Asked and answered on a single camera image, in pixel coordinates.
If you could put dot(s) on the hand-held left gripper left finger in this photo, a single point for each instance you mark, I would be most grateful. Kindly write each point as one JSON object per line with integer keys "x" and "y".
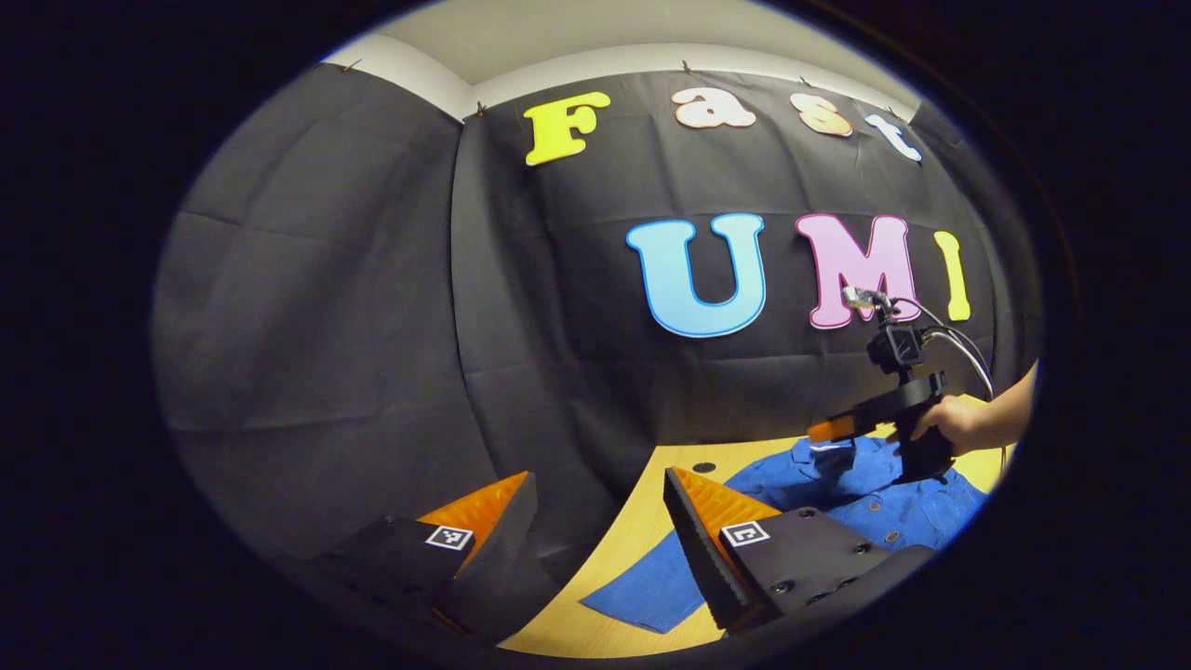
{"x": 507, "y": 549}

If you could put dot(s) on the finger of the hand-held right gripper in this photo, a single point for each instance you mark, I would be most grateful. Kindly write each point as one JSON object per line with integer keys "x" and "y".
{"x": 830, "y": 428}

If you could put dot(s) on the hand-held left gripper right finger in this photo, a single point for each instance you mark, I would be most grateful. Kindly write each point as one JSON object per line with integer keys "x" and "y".
{"x": 698, "y": 549}

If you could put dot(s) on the blue shirt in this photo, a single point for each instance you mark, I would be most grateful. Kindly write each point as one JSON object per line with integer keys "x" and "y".
{"x": 865, "y": 502}

